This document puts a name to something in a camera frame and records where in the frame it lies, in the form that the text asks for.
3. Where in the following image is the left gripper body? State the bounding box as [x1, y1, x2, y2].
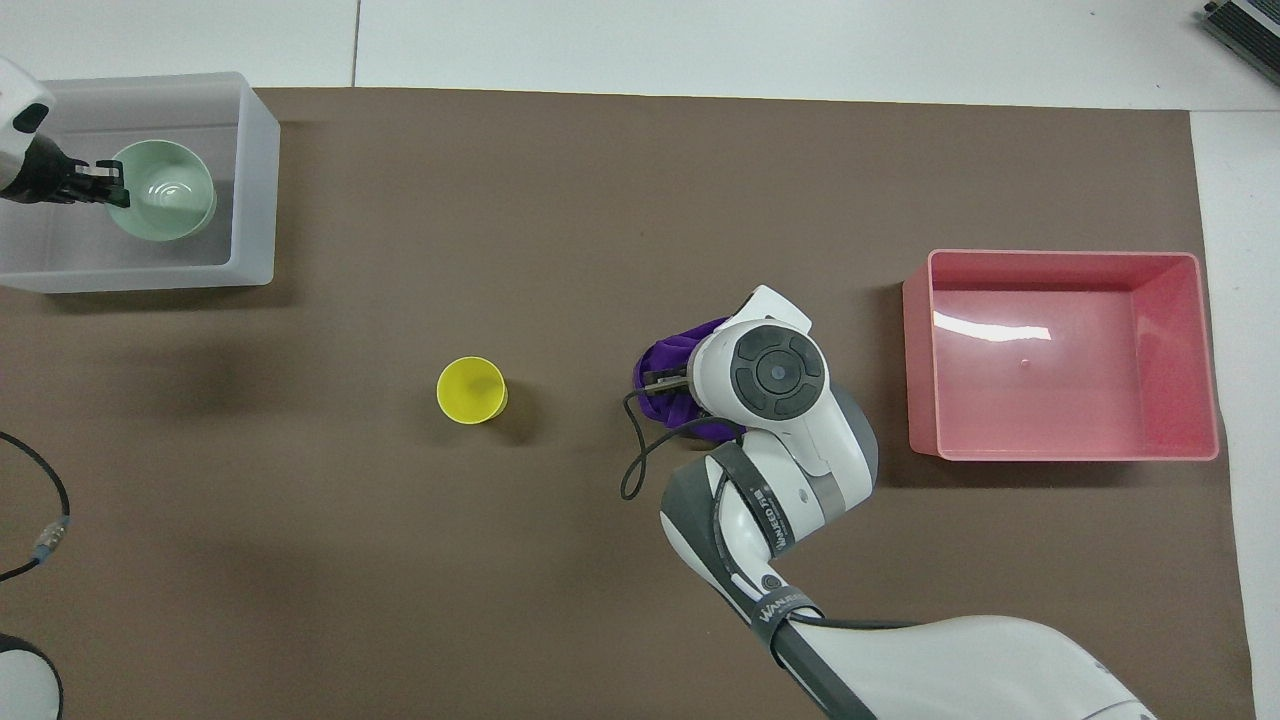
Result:
[0, 134, 93, 206]

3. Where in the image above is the pale green bowl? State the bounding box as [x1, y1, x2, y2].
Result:
[105, 139, 218, 243]

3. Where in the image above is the purple bag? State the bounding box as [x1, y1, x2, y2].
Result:
[632, 316, 747, 444]

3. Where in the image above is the translucent white plastic box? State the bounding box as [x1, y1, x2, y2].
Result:
[0, 71, 282, 295]

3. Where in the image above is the pink plastic box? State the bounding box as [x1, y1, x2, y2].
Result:
[901, 248, 1222, 463]

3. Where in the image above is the yellow plastic cup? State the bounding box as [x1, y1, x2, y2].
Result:
[436, 356, 510, 427]

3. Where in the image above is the grey metal device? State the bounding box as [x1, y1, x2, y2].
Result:
[1199, 0, 1280, 59]

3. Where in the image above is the black cable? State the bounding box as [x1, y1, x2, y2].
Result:
[619, 388, 747, 502]
[0, 430, 72, 584]

